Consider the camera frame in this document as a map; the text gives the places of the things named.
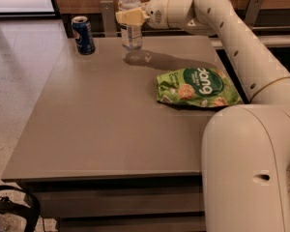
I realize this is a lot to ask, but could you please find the grey drawer cabinet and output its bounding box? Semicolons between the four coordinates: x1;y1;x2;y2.
1;35;249;232

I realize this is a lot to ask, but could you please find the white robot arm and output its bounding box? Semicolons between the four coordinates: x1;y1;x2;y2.
116;0;290;232

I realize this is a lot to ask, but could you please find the clear plastic tea bottle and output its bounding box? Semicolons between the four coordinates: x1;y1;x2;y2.
118;0;142;50

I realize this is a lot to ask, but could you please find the left metal bracket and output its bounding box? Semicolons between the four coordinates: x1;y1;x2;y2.
100;0;117;37

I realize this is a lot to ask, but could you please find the metal bracket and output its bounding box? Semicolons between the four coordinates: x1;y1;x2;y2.
244;0;264;29
100;0;117;37

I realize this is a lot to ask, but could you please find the blue Pepsi soda can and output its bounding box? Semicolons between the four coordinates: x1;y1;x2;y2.
72;16;95;55

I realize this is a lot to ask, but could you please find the black bag strap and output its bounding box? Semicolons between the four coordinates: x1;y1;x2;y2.
0;185;42;232

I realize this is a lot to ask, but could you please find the right metal bracket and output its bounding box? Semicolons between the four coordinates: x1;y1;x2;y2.
244;0;264;29

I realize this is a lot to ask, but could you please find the green snack chip bag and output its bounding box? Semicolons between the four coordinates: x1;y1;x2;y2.
157;68;241;108

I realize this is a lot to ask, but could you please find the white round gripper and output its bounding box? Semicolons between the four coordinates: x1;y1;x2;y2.
115;0;169;29

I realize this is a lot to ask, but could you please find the horizontal metal rail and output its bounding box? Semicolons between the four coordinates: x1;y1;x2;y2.
92;25;290;37

